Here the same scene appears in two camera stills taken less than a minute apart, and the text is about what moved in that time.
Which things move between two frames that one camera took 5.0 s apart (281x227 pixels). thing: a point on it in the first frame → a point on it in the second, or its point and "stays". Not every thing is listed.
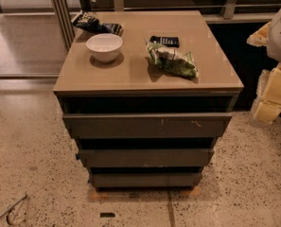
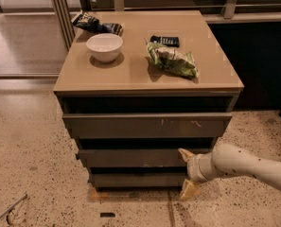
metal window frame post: [61, 9] stays
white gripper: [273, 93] → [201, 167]
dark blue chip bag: [89, 22] stays
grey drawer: [128, 158] stays
